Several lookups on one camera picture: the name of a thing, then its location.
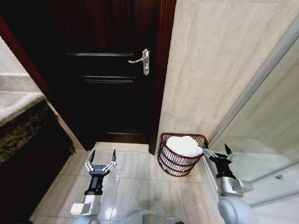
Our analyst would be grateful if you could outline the white robot front shell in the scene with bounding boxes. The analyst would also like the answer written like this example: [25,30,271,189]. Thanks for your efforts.
[116,209,187,224]

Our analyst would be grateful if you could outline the dark wooden door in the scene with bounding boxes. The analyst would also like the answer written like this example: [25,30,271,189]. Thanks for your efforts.
[0,0,177,155]

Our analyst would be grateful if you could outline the dark marble vanity counter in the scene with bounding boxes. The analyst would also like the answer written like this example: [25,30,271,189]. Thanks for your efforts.
[0,72,77,224]

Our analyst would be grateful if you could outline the glass shower door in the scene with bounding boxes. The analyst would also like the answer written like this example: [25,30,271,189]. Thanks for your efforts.
[202,14,299,224]

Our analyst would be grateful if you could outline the silver door handle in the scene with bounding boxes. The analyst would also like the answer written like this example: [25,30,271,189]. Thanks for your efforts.
[128,48,150,76]

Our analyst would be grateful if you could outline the red wire hamper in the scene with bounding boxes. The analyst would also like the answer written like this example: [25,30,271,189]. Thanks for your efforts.
[157,132,209,177]

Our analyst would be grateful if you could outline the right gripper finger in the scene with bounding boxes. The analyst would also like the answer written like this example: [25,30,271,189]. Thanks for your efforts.
[201,142,215,160]
[224,143,236,162]

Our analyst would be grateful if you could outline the white towel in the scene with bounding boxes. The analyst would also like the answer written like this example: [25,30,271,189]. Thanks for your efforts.
[165,135,204,158]

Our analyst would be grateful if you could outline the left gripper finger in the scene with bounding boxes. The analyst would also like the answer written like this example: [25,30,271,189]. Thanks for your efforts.
[84,149,96,173]
[103,149,117,174]

